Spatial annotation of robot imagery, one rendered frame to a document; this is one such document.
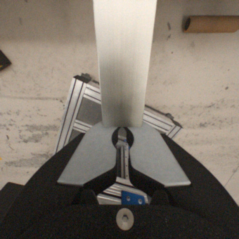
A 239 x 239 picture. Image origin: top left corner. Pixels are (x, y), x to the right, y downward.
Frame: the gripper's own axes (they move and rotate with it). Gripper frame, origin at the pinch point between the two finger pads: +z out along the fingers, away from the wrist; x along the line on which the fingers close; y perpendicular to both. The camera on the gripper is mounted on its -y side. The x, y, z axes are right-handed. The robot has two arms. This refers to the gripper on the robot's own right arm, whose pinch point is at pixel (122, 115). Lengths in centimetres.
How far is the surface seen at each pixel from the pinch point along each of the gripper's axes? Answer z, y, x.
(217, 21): 75, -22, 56
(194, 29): 76, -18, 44
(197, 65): 83, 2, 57
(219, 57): 83, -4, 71
